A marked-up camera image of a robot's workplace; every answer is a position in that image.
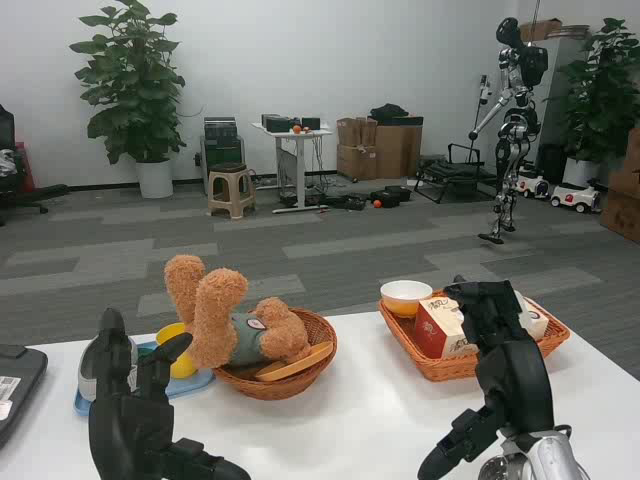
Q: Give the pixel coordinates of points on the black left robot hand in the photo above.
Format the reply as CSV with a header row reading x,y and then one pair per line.
x,y
130,430

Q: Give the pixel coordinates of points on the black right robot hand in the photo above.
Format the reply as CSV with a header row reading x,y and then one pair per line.
x,y
515,385

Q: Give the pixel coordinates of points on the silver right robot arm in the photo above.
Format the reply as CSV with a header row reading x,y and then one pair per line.
x,y
550,457

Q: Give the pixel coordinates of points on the white orange ceramic bowl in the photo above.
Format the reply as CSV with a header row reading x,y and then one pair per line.
x,y
405,295

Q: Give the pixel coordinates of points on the grey white shoe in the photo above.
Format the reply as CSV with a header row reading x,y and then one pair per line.
x,y
89,370

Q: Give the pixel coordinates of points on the rectangular wicker basket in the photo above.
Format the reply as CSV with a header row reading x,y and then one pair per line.
x,y
440,370

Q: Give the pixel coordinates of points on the light blue plastic tray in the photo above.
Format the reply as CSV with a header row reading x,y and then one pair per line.
x,y
192,385

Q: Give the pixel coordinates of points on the teal plastic plate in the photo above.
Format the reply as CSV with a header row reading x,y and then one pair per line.
x,y
147,353

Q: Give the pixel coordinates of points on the yellow plastic cup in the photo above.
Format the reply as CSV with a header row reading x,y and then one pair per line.
x,y
182,367

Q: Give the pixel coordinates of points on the red beige tissue box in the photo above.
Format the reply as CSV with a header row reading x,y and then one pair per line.
x,y
435,330

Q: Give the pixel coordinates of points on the black hard case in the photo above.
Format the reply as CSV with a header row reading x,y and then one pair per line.
x,y
25,370

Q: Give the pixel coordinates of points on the brown plush teddy bear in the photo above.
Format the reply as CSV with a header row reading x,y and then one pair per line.
x,y
215,320

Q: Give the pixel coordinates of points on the round wicker basket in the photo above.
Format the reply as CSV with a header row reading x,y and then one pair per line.
x,y
280,387

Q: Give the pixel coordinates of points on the white toy car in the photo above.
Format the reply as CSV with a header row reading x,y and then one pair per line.
x,y
532,182
575,197

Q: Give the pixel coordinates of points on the open cardboard box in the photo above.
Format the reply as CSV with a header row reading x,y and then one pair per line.
x,y
622,200

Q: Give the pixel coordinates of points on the black folding cot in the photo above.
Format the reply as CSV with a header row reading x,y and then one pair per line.
x,y
450,172

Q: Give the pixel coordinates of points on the black flat floor case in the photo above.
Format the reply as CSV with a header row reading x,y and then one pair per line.
x,y
350,202

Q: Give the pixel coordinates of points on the standing silver humanoid robot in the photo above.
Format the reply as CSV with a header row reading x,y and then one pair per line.
x,y
520,125

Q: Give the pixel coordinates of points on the large closed cardboard box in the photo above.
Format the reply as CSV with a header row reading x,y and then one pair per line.
x,y
397,150

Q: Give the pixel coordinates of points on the beige plastic stool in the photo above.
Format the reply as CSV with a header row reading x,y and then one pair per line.
x,y
230,175

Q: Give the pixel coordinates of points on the stacked small cardboard boxes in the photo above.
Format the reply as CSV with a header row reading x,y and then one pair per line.
x,y
355,160

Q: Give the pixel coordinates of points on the black office chair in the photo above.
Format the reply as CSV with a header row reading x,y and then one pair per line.
x,y
15,170

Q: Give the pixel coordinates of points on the bushy potted plant white pot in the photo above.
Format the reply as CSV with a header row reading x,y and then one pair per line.
x,y
605,100

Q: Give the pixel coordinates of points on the green black equipment stack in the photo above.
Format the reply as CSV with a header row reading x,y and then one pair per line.
x,y
222,145

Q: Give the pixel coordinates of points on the black bag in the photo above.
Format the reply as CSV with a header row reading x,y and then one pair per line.
x,y
390,112

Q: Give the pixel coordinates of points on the white standing desk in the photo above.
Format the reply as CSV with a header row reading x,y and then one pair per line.
x,y
299,165

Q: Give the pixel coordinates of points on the tall potted plant white pot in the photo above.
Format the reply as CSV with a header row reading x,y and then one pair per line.
x,y
130,100

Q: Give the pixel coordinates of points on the black equipment box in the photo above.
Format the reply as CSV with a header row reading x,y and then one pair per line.
x,y
274,123
310,123

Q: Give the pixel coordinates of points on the grey metal cabinet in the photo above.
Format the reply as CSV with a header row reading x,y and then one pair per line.
x,y
565,55

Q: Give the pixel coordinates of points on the cardboard box with flaps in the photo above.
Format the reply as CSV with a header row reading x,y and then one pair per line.
x,y
545,27

